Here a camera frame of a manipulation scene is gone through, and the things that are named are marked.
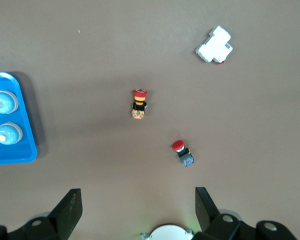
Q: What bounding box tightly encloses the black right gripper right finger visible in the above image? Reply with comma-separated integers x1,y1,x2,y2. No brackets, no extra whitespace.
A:
191,186,258,240

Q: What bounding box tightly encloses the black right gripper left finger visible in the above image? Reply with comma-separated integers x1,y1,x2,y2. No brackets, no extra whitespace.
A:
7,188,83,240

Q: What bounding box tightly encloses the blue call bell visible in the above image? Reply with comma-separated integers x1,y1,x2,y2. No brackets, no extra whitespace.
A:
0,89,20,115
0,121,24,146

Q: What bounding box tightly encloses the blue plastic tray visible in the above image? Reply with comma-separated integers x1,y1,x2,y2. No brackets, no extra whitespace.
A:
0,71,38,166

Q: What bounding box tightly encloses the orange emergency stop button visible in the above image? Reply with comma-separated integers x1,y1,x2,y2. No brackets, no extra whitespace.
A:
130,88,149,121

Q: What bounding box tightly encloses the brown table mat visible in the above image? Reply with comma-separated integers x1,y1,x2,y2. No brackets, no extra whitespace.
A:
0,0,300,240

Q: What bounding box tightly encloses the white circuit breaker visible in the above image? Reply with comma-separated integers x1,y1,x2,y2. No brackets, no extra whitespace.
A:
195,24,234,65

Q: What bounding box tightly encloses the red push button switch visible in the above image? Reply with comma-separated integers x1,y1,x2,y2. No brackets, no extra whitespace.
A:
171,139,195,168

